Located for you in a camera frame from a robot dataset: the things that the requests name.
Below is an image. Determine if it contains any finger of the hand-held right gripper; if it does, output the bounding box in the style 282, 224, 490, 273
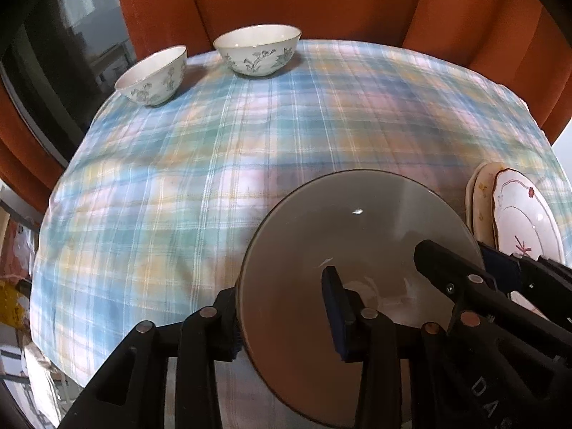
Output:
413, 239, 508, 320
476, 241, 572, 296

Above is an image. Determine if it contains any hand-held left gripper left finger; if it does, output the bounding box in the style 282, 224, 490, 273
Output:
58, 287, 245, 429

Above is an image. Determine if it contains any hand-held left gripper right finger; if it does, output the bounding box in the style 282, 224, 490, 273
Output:
321, 266, 448, 429

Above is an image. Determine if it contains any white plate red flower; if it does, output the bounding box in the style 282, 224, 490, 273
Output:
492, 167, 567, 311

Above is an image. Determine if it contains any scalloped yellow floral plate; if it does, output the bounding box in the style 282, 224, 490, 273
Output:
474, 163, 505, 247

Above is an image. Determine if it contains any round yellow floral plate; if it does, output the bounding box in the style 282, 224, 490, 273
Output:
465, 162, 482, 233

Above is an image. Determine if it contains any large grey bowl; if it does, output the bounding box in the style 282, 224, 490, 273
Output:
237, 170, 486, 428

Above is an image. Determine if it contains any white plastic bag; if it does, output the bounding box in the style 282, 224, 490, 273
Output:
22, 344, 68, 414

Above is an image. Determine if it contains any plaid tablecloth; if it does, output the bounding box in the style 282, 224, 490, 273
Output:
29, 38, 561, 429

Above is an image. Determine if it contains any orange curtain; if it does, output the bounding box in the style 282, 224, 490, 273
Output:
0, 78, 70, 202
114, 0, 572, 144

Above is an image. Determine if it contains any white bowl blue floral print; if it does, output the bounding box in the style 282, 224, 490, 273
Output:
213, 24, 302, 78
114, 45, 188, 108

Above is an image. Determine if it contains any dark glass window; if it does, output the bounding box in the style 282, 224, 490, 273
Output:
0, 0, 137, 164

